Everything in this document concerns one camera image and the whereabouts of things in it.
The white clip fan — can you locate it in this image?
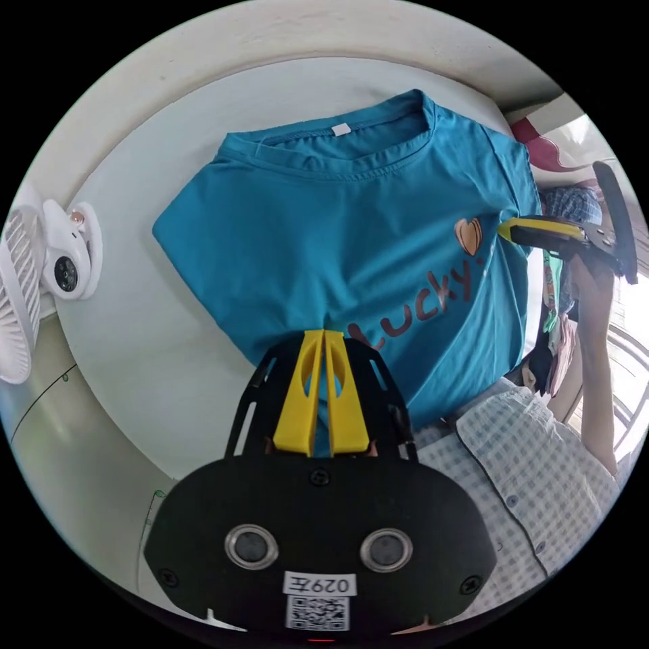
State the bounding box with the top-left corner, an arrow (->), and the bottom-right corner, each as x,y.
0,197 -> 104,386

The person's body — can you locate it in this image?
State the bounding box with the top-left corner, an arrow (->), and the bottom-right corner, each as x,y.
413,354 -> 625,629

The teal printed short sleeve shirt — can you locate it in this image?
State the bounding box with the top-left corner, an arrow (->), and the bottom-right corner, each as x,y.
151,89 -> 544,430

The person's right hand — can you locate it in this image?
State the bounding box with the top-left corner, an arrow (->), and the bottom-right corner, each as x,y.
569,253 -> 617,318

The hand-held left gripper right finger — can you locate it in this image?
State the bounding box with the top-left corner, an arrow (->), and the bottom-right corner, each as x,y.
323,328 -> 370,455

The person's right forearm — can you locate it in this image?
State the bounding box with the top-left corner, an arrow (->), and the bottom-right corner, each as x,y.
577,314 -> 621,477

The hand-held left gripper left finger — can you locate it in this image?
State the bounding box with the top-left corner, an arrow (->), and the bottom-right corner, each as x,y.
272,328 -> 325,455

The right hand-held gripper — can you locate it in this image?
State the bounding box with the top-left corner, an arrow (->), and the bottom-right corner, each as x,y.
498,214 -> 627,277

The red cloth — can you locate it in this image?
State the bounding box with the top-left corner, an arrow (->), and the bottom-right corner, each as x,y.
508,115 -> 564,174

